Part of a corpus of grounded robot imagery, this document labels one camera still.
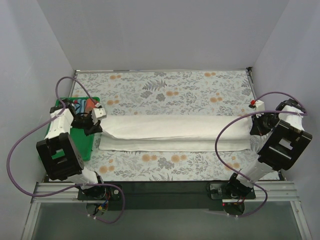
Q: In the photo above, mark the white towel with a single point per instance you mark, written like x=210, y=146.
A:
x=174, y=133

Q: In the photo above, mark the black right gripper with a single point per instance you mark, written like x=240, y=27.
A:
x=256, y=125

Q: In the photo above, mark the aluminium frame rail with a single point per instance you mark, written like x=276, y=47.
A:
x=277, y=191

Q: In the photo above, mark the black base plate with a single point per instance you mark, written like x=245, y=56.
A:
x=112, y=192
x=223, y=190

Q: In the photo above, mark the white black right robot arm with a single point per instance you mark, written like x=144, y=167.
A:
x=286, y=141

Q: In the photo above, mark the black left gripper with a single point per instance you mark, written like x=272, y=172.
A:
x=90, y=125

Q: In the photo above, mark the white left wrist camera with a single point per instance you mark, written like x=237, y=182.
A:
x=98, y=114

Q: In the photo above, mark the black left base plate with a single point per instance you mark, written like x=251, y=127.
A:
x=112, y=192

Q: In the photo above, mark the green plastic tray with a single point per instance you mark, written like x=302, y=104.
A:
x=61, y=139

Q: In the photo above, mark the orange rolled towel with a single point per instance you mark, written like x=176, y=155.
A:
x=89, y=105

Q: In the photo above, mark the blue rolled towel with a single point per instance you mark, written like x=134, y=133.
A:
x=80, y=106

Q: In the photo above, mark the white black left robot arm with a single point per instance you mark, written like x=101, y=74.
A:
x=73, y=170

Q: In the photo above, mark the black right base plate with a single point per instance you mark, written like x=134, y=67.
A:
x=223, y=190

